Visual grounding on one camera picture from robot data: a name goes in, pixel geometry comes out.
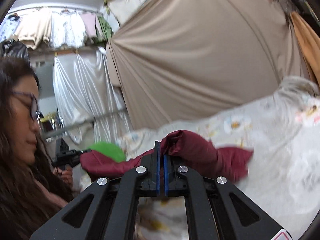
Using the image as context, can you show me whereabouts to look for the maroon puffer jacket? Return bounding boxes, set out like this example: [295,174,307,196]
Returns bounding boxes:
[80,130,253,182]

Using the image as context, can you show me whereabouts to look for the green round object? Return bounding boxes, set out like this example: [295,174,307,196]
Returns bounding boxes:
[88,141,126,163]

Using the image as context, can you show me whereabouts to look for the floral fleece blanket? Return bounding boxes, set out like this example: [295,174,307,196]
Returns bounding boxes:
[80,75,320,240]

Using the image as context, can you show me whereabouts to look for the operator left hand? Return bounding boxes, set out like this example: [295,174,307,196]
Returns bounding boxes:
[53,165,73,189]

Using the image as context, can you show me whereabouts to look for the hanging light clothes row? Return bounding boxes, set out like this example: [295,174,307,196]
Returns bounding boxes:
[1,8,120,50]

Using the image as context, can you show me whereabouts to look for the orange hanging garment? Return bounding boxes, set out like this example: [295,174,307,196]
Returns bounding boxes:
[290,11,320,85]

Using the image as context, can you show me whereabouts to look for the beige curtain sheet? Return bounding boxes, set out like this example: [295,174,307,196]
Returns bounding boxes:
[108,0,309,129]

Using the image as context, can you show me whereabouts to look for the woman operator head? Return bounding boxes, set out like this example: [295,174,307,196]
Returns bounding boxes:
[1,57,73,239]

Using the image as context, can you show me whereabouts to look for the silver satin curtain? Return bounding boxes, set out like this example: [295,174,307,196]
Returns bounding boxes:
[53,49,132,145]

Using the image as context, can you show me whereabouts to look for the purple eyeglasses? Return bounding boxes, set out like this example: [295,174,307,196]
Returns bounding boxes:
[11,91,41,122]

